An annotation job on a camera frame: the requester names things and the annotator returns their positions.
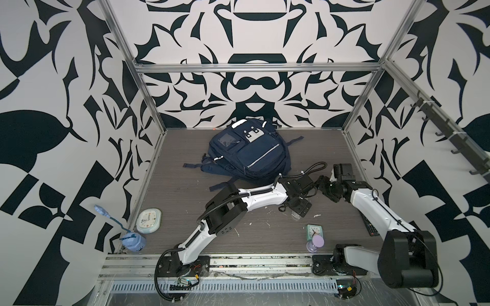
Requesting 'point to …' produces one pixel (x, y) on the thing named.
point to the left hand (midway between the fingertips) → (299, 202)
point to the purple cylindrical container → (317, 241)
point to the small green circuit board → (346, 292)
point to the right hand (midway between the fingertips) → (318, 183)
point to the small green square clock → (312, 230)
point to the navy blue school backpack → (247, 150)
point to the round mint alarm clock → (148, 220)
